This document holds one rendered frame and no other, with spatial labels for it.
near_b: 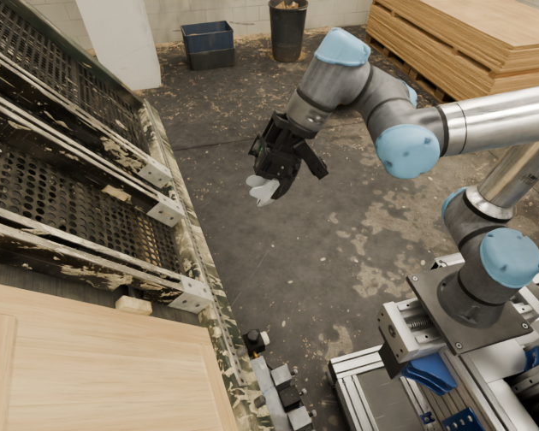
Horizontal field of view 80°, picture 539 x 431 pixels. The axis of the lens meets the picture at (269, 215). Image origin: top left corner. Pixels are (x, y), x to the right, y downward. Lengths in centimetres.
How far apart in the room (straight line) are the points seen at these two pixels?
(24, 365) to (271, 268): 169
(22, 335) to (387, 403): 144
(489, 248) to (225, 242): 179
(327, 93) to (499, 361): 83
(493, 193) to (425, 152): 41
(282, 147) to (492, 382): 78
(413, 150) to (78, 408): 64
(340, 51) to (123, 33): 373
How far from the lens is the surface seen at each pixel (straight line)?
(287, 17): 462
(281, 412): 110
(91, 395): 70
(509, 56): 370
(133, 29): 416
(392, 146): 47
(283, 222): 242
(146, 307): 86
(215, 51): 463
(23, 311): 71
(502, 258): 83
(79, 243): 79
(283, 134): 59
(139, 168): 137
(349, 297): 212
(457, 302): 94
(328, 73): 55
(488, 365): 107
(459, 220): 92
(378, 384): 174
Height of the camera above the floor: 182
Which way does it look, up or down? 48 degrees down
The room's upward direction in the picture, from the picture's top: straight up
